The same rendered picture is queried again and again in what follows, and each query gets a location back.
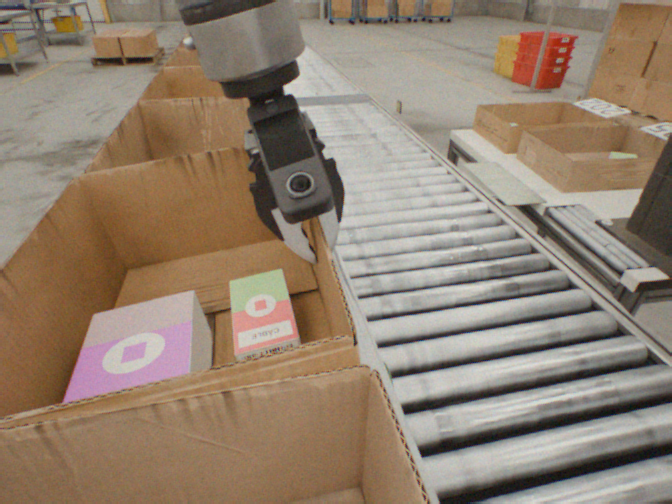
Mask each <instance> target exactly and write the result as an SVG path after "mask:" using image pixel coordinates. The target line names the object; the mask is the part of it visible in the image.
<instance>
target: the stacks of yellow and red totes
mask: <svg viewBox="0 0 672 504"><path fill-rule="evenodd" d="M544 34H545V31H539V32H521V33H520V35H501V36H498V38H500V39H499V44H497V45H496V46H497V47H498V49H497V52H494V54H495V64H494V71H493V72H495V73H497V74H500V75H503V76H506V77H508V78H511V82H514V83H517V84H520V85H524V86H527V87H531V85H532V81H533V77H534V74H535V70H536V66H537V61H538V57H539V53H540V49H541V46H542V42H543V38H544ZM578 38H579V36H575V35H567V34H560V33H553V32H550V33H549V37H548V40H547V44H546V48H545V52H544V56H543V59H542V63H541V68H540V72H539V75H538V79H537V83H536V87H535V89H538V90H545V89H556V88H561V85H562V82H563V80H564V77H565V74H566V71H567V68H570V65H568V62H569V60H570V59H572V56H570V54H571V52H572V49H576V46H574V44H575V41H576V39H578Z"/></svg>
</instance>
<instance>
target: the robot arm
mask: <svg viewBox="0 0 672 504"><path fill-rule="evenodd" d="M175 2H176V6H177V8H178V10H180V11H179V13H180V15H181V18H182V20H183V22H184V25H185V28H186V31H187V32H188V33H189V34H190V35H191V36H190V37H186V38H184V40H183V43H184V46H185V48H186V49H187V50H189V51H190V50H194V49H197V51H198V55H197V58H198V60H199V63H200V65H201V68H202V70H203V73H204V75H205V78H207V79H209V80H210V81H213V82H220V85H221V87H222V90H223V92H224V95H225V97H226V98H229V99H240V98H247V97H248V100H249V104H250V107H248V108H247V116H248V119H249V123H250V127H251V129H249V130H245V131H244V138H245V150H246V153H247V155H248V157H249V159H250V162H249V163H248V165H247V166H248V171H249V172H253V173H255V182H252V183H249V184H248V186H249V190H250V192H251V193H252V195H253V198H254V206H255V210H256V213H257V215H258V217H259V219H260V220H261V222H262V223H263V224H264V225H265V226H266V227H267V228H268V229H269V230H270V231H271V232H272V233H273V234H274V235H275V236H276V237H277V238H278V239H280V240H281V241H282V242H284V243H285V244H286V245H287V246H288V247H289V248H291V249H292V250H293V251H294V252H295V253H297V254H298V255H299V256H301V257H302V258H304V259H305V260H307V261H309V262H311V263H313V264H318V258H317V255H316V253H315V250H314V247H312V246H311V244H310V243H309V239H308V235H307V233H306V231H305V230H304V229H303V228H302V223H303V222H304V221H306V220H309V219H312V218H315V217H318V216H319V218H320V221H321V224H322V227H323V230H324V233H325V235H326V238H327V241H328V244H329V247H330V250H331V253H332V252H333V250H334V248H335V245H336V242H337V238H338V234H339V229H340V223H341V221H342V214H343V208H344V201H345V188H344V184H343V180H342V178H341V176H340V174H339V172H338V170H337V162H336V160H335V158H334V157H331V158H328V159H326V158H325V156H324V154H323V152H322V151H323V150H324V149H325V147H326V145H325V144H324V142H323V141H321V140H319V139H318V135H317V130H316V127H315V126H314V124H313V122H312V121H311V119H310V117H309V115H308V113H307V111H304V112H302V111H301V108H300V106H299V103H298V101H297V98H296V97H295V95H294V94H291V93H288V94H285V92H284V89H283V86H285V85H287V84H289V83H290V82H292V81H295V80H296V79H297V78H299V76H300V75H301V72H300V68H299V65H298V61H297V58H299V57H300V56H301V55H302V54H303V53H304V51H305V48H306V47H305V42H304V38H303V34H302V30H301V26H300V22H299V18H298V15H297V11H295V7H294V3H293V0H175Z"/></svg>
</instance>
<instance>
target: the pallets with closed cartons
mask: <svg viewBox="0 0 672 504"><path fill-rule="evenodd" d="M91 41H92V44H93V47H94V50H95V54H96V55H94V56H92V57H90V59H91V62H92V65H93V67H97V66H124V65H135V66H151V65H157V64H158V61H161V59H162V56H163V55H165V53H166V52H165V48H164V46H159V44H158V39H157V35H156V30H154V29H132V30H130V29H127V30H107V31H103V32H101V33H99V34H97V35H95V36H93V37H91ZM118 57H122V58H118ZM98 61H99V62H123V63H118V64H98ZM129 61H153V62H154V63H149V64H144V63H128V62H129ZM591 99H600V100H601V101H603V102H606V103H609V104H611V105H614V106H617V107H619V108H625V110H627V111H631V112H637V113H639V114H633V113H626V114H621V115H617V116H612V117H608V118H609V119H611V120H613V121H614V123H616V124H619V125H624V124H625V125H628V127H629V126H630V125H632V126H634V127H637V128H643V127H647V126H652V125H657V124H661V123H670V124H672V1H655V2H638V1H630V2H622V3H620V4H619V7H618V10H617V13H616V16H615V19H614V22H613V25H612V28H611V31H610V34H609V36H608V37H607V41H606V44H605V47H604V50H603V53H602V56H601V59H600V61H599V64H598V67H597V70H596V73H595V76H594V79H593V83H592V86H591V89H590V92H589V95H588V98H587V100H591ZM646 117H651V118H646Z"/></svg>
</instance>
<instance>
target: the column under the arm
mask: <svg viewBox="0 0 672 504"><path fill-rule="evenodd" d="M594 224H596V225H597V226H598V227H600V228H602V229H603V230H605V231H606V232H607V233H609V234H610V235H612V236H613V237H614V238H616V239H617V240H618V241H620V242H621V243H622V244H624V245H625V246H626V247H628V248H629V249H631V250H632V251H633V252H635V253H636V254H637V255H639V256H640V257H641V258H644V259H645V260H646V261H648V262H649V263H651V264H652V265H653V266H655V267H656V268H657V269H659V270H660V271H661V272H663V273H664V274H665V275H667V276H668V277H670V278H671V279H672V131H671V133H670V135H669V137H668V139H666V142H665V144H664V146H663V148H662V150H661V152H660V154H659V156H658V159H657V162H656V164H655V166H654V168H653V170H652V172H651V174H650V176H649V178H648V181H647V183H646V185H645V187H644V189H643V191H642V193H640V195H639V198H638V202H637V204H636V205H635V206H634V208H633V210H632V212H631V214H630V216H628V218H617V219H605V220H595V222H594Z"/></svg>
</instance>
